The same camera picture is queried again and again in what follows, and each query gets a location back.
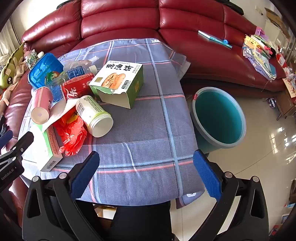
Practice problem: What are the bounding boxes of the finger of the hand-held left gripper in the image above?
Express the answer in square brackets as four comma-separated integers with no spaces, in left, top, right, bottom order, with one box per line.
[10,132,34,154]
[0,130,14,149]

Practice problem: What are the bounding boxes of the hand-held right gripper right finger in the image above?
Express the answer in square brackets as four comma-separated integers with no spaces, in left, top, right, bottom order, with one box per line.
[192,149,270,241]

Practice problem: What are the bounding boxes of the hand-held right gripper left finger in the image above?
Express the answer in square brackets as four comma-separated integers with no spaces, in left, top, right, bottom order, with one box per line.
[22,151,116,241]

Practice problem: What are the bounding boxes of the white and green tissue box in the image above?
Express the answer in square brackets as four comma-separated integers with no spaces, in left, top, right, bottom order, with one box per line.
[22,120,63,172]

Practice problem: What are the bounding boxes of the red plastic bag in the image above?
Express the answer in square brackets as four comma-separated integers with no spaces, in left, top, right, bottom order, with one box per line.
[53,111,88,157]

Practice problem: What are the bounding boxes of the pink paper cup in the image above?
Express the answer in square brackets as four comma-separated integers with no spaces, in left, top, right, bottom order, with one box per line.
[31,86,54,124]

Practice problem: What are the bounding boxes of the white paper towel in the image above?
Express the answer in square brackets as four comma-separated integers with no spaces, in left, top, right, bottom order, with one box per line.
[43,99,80,130]

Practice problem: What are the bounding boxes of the teal plastic bin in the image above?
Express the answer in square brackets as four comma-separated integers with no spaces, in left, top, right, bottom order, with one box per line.
[190,87,247,154]

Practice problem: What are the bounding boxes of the white jar with green label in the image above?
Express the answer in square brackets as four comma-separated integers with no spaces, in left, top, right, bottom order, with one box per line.
[75,95,114,138]

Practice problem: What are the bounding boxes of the clear packet with green label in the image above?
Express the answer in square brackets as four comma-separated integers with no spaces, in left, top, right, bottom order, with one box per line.
[47,71,66,87]

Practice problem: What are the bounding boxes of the red snack packet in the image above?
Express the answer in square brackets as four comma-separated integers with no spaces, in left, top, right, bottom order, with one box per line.
[60,72,96,101]

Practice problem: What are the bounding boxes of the clear bottle with blue label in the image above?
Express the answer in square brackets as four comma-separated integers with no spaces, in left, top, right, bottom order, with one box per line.
[47,65,97,102]

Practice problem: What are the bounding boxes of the clear plastic bag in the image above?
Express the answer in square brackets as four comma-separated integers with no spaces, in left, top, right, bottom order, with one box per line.
[63,59,97,72]

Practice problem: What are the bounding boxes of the green cardboard food box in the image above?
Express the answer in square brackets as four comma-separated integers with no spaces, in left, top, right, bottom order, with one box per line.
[89,60,144,109]

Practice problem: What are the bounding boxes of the pink plush toy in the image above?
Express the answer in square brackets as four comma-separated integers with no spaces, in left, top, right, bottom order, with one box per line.
[0,86,18,114]

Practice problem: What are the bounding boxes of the person's dark trousers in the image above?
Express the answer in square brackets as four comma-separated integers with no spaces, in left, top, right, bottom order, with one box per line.
[111,200,173,241]

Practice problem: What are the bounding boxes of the grey plaid cloth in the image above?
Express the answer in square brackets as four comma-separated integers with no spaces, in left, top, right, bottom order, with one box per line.
[20,38,205,208]

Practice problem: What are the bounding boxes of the speckled snack packet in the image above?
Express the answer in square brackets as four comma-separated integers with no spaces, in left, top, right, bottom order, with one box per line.
[26,50,40,70]

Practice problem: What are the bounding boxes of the wooden side table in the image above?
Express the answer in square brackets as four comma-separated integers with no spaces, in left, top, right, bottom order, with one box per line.
[276,77,296,121]

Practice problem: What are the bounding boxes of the pile of colourful papers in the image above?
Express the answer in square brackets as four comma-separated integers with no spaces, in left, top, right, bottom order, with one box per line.
[242,27,281,80]

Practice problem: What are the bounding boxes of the thin white and teal book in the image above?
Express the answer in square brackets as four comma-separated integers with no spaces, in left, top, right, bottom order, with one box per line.
[198,30,233,49]

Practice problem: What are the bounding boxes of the red leather sofa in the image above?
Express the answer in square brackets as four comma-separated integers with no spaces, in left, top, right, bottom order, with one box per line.
[5,0,289,209]

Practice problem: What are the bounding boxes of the cardboard boxes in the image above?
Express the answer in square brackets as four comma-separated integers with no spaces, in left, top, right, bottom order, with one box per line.
[264,7,289,40]

